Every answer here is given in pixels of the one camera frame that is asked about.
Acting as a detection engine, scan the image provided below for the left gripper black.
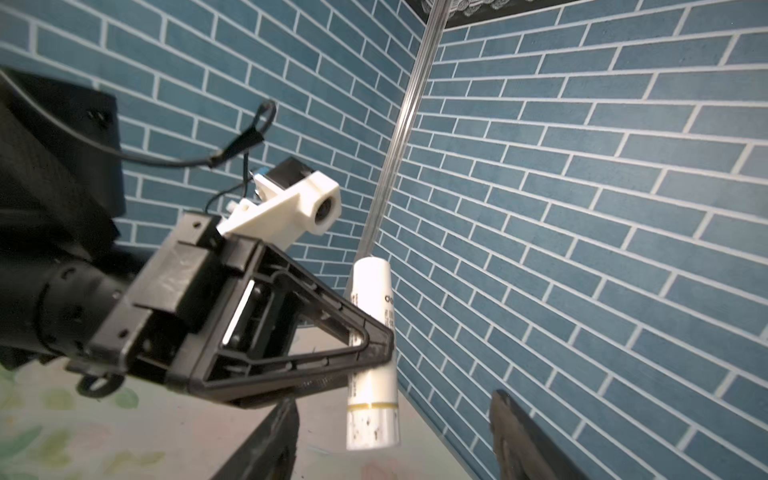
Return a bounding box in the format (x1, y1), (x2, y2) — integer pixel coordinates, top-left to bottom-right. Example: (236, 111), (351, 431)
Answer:
(66, 213), (395, 409)

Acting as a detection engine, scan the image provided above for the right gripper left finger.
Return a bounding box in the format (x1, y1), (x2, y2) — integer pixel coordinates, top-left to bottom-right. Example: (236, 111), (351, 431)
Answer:
(212, 398), (300, 480)

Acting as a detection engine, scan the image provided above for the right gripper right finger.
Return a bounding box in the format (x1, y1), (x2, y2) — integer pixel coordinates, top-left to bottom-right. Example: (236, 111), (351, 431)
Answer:
(489, 390), (587, 480)

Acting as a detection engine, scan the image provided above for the white glue stick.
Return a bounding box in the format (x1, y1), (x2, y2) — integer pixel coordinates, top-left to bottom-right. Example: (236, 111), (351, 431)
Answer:
(346, 257), (400, 451)

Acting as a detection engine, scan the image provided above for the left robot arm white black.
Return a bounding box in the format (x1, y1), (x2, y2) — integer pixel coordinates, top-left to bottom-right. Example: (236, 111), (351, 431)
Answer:
(1, 69), (395, 409)

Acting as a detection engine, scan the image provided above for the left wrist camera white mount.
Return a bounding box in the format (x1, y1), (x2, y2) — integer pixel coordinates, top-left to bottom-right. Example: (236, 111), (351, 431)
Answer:
(217, 157), (342, 251)

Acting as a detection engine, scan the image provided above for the black left camera cable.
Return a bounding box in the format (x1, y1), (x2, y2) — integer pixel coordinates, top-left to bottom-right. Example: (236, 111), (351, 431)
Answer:
(0, 68), (278, 214)

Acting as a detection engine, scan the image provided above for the white lace wall trim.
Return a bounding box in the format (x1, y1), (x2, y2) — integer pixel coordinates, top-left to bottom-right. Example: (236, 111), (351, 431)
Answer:
(449, 0), (509, 17)

